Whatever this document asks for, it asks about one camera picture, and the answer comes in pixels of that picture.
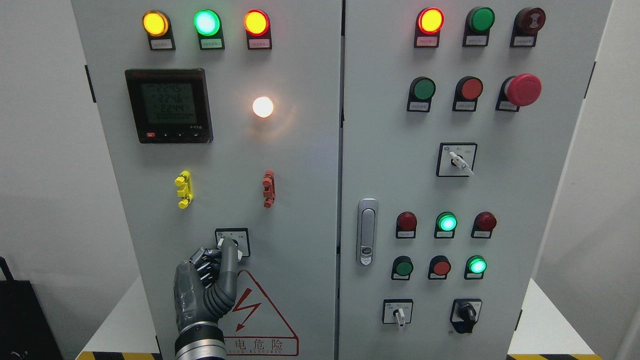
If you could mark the white selector switch right lower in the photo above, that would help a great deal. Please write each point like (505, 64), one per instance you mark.
(397, 312)

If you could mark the white selector switch right upper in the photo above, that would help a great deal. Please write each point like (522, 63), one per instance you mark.
(456, 159)

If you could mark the red electrical warning sticker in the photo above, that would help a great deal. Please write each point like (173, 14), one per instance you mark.
(254, 326)

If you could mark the dark red lamp left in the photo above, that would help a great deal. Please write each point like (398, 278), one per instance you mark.
(406, 225)

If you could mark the green lit button lower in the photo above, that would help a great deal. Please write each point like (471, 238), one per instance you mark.
(475, 268)

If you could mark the red push button upper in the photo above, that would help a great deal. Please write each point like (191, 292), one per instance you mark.
(467, 91)

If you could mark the green lit lamp middle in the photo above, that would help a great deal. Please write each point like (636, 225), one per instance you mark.
(445, 225)

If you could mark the yellow indicator lamp top left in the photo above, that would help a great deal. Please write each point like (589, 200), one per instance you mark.
(159, 31)

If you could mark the red lit lamp right door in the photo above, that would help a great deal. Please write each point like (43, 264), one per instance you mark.
(427, 29)

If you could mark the dark red lamp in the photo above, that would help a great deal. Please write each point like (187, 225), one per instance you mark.
(406, 225)
(483, 225)

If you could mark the red terminal block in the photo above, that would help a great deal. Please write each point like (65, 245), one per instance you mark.
(268, 183)

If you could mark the red emergency stop button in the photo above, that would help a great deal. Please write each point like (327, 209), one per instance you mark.
(518, 91)

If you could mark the black rotary knob switch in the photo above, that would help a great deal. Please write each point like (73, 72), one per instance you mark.
(465, 314)

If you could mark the red push button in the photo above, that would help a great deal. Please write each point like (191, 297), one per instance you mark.
(467, 91)
(439, 268)

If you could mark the white rotary selector switch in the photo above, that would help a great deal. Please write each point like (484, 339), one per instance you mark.
(239, 235)

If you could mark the green push button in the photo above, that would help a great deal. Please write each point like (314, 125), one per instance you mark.
(421, 91)
(402, 268)

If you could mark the grey cabinet door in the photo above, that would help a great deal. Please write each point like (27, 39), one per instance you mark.
(391, 155)
(292, 243)

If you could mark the green lit indicator lamp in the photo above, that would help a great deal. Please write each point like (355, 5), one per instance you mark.
(208, 26)

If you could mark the green push button lower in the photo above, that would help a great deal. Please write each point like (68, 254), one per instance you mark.
(402, 268)

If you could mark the grey right cabinet door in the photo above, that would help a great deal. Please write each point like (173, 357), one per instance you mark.
(391, 155)

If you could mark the grey left cabinet door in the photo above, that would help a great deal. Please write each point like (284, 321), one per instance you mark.
(292, 243)

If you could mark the dark red buzzer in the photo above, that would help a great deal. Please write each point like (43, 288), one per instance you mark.
(527, 23)

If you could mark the red-orange lit indicator lamp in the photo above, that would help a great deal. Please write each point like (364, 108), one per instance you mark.
(258, 30)

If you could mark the silver door handle lock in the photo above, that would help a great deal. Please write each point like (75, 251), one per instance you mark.
(366, 231)

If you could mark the dark red lamp right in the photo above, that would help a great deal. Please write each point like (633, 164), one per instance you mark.
(483, 225)

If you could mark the black digital power meter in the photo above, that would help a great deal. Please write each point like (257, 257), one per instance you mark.
(170, 106)

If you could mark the clear small light bulb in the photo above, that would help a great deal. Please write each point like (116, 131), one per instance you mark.
(263, 106)

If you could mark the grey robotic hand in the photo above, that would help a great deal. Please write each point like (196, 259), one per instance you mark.
(205, 286)

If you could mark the silver black robot forearm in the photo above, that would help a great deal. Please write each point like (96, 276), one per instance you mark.
(200, 341)

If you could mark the red push button lower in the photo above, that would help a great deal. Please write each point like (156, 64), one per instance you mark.
(439, 268)

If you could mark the green push button upper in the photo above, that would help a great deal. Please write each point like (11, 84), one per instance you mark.
(421, 91)

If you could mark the yellow terminal block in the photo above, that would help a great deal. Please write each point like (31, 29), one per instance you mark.
(184, 189)

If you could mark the green unlit indicator lamp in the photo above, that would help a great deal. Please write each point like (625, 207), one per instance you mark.
(478, 23)

